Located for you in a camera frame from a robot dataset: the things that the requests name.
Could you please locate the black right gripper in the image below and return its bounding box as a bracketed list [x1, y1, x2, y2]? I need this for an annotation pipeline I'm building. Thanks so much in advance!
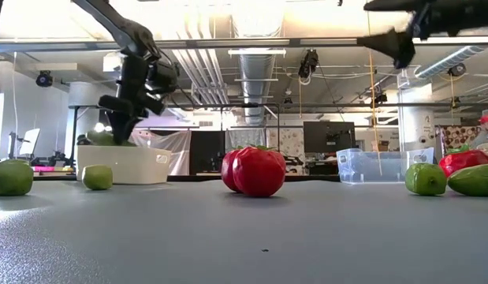
[356, 0, 488, 70]

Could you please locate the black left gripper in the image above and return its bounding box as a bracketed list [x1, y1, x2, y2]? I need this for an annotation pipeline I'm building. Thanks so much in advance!
[97, 53, 166, 145]

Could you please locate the green produce piece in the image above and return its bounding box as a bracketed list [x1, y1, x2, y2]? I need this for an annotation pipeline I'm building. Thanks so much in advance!
[85, 129, 136, 148]

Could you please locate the small green lime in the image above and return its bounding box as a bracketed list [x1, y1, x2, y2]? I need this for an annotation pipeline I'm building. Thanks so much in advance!
[81, 164, 114, 192]

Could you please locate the large green lime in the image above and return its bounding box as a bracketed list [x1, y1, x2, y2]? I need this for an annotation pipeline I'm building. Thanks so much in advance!
[0, 159, 35, 197]

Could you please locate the red tomato with green stem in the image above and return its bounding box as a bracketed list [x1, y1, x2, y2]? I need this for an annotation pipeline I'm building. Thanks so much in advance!
[232, 145, 287, 198]

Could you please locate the red bell pepper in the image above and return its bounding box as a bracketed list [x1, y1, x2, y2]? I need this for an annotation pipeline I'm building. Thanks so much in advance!
[438, 144, 488, 178]

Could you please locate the white draped sheet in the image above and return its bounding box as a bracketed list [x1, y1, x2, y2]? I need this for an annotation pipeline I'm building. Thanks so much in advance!
[131, 129, 192, 177]

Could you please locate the white tilted board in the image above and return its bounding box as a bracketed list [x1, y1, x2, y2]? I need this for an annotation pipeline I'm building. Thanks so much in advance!
[18, 128, 42, 157]

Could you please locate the white round pillar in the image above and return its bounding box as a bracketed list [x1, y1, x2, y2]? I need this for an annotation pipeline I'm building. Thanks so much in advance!
[397, 70, 436, 159]

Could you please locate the thin black horizontal bar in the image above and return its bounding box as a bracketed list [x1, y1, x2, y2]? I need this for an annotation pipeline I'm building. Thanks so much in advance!
[68, 102, 488, 110]

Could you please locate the black monitor screen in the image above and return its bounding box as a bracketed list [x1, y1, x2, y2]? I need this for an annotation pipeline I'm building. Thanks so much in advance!
[303, 121, 356, 154]

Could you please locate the brown patterned board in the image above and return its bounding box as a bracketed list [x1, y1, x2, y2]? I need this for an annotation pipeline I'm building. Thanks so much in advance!
[440, 125, 482, 151]

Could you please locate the white ceiling light fixture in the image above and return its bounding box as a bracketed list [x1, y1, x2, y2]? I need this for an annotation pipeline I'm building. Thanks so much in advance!
[227, 47, 287, 58]

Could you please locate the person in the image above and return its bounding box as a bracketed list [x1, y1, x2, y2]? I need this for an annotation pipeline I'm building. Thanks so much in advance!
[470, 114, 488, 153]

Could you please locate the clear plastic basket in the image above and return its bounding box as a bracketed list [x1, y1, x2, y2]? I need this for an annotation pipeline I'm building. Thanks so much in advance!
[336, 147, 435, 185]

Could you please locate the dark green apple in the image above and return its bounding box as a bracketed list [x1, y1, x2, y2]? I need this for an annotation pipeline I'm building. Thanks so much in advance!
[404, 163, 448, 196]

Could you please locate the green cucumber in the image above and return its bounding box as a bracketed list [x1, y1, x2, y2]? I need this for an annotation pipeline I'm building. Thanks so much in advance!
[447, 162, 488, 197]

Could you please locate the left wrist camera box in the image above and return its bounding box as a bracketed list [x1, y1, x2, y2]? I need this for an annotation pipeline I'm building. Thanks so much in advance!
[147, 60, 180, 96]

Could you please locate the slim silver air duct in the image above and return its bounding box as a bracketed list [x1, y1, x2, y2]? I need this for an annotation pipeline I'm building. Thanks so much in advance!
[415, 45, 487, 80]

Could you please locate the yellow hanging rope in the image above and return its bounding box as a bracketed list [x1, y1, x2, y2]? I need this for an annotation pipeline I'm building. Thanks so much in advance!
[365, 11, 383, 177]

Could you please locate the black hanging ceiling camera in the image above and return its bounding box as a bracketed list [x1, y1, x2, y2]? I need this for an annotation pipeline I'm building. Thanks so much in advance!
[297, 49, 320, 86]

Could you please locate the black wall-mounted camera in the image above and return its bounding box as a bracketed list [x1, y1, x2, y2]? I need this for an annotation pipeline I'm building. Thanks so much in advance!
[35, 69, 54, 88]

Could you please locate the grey overhead frame bar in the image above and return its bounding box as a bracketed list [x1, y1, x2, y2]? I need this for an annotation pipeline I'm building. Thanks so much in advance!
[0, 35, 488, 54]

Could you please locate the silver ceiling air duct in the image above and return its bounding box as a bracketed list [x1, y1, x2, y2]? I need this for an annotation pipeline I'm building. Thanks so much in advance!
[237, 53, 277, 125]

